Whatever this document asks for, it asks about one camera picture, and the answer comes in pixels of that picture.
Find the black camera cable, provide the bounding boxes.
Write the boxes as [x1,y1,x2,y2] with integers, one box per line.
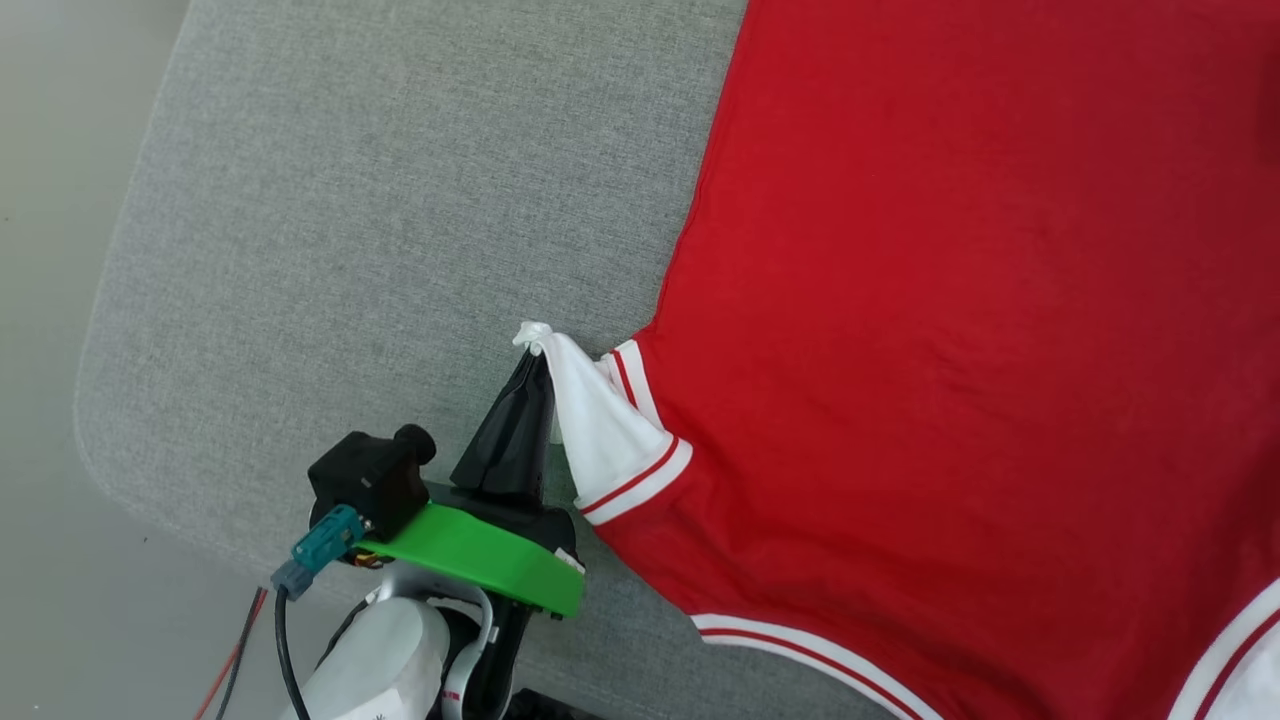
[274,590,313,720]

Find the teal cable connector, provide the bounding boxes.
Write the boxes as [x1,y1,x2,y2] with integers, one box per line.
[270,505,367,601]

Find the red shirt with white trim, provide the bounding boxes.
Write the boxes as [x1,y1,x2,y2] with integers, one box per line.
[513,0,1280,720]

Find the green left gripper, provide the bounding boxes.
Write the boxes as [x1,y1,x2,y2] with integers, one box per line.
[358,356,588,619]

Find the red wire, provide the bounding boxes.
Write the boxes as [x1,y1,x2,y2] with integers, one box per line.
[195,588,269,720]

